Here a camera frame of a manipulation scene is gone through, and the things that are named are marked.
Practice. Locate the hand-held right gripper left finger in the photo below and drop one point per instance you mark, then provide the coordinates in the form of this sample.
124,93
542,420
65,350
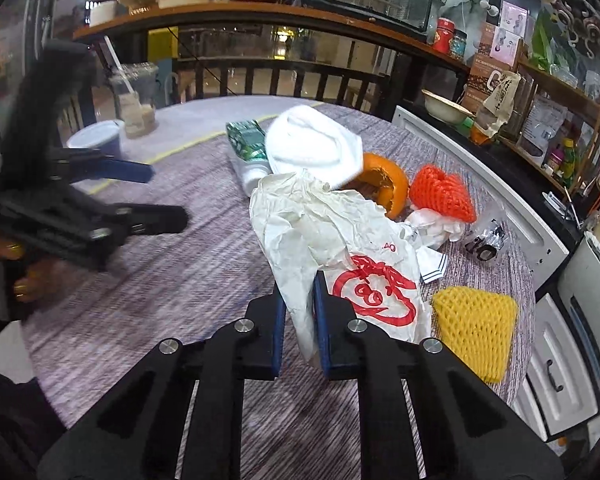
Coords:
280,332

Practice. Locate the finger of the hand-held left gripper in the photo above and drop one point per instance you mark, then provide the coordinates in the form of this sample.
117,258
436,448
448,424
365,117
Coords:
129,171
154,220

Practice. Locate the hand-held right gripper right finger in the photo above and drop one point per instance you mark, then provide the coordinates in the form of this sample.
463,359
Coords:
322,332

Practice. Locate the white paper bag red print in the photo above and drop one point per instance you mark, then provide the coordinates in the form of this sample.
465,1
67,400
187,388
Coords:
320,230

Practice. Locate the green white packet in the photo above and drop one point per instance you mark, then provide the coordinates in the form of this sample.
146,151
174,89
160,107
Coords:
247,142

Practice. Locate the yellow foam fruit net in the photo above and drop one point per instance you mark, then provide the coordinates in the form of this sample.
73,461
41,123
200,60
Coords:
475,330

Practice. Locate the orange peel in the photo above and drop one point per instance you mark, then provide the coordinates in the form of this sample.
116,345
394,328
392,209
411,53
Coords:
390,180

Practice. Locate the person's left hand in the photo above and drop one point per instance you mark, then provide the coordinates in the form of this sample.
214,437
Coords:
34,282

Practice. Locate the white round container blue rim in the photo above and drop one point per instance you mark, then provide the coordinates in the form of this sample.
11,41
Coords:
94,137

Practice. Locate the clear plastic cup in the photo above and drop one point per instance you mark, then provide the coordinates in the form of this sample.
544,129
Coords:
137,110

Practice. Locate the white drinking straw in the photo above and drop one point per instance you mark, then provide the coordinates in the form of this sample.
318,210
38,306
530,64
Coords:
114,57

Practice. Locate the white striped paper wrapper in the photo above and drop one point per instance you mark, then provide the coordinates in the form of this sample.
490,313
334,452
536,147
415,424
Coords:
432,267

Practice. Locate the crumpled white tissue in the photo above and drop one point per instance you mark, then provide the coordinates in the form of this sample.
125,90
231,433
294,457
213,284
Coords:
430,225

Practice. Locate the white cup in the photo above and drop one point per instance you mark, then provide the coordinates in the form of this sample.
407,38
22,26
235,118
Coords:
101,12

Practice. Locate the dark wooden chair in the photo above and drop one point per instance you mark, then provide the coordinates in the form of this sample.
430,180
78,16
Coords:
280,67

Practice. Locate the orange foam fruit net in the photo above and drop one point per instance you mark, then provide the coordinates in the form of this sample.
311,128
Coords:
440,192

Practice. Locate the clear plastic wrapper black print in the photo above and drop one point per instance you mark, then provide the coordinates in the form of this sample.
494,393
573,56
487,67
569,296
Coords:
485,240

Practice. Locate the wooden counter shelf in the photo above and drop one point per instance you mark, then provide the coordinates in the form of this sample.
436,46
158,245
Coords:
280,10

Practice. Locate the long white drawer front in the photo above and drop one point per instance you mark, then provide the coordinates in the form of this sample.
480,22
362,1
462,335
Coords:
480,175

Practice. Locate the cream bowl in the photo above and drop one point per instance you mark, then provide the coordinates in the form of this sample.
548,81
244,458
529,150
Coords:
445,107

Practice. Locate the beige canvas bag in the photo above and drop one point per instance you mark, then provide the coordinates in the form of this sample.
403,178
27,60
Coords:
502,100

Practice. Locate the yellow green bottle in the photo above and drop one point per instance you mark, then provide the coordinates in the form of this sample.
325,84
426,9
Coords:
569,160

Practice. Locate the blue patterned jar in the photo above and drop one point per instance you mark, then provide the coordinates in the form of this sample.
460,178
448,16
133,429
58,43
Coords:
458,44

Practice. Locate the red tin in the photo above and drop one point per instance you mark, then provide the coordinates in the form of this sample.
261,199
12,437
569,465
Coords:
444,35

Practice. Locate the bamboo rack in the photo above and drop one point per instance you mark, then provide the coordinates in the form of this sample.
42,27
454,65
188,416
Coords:
560,85

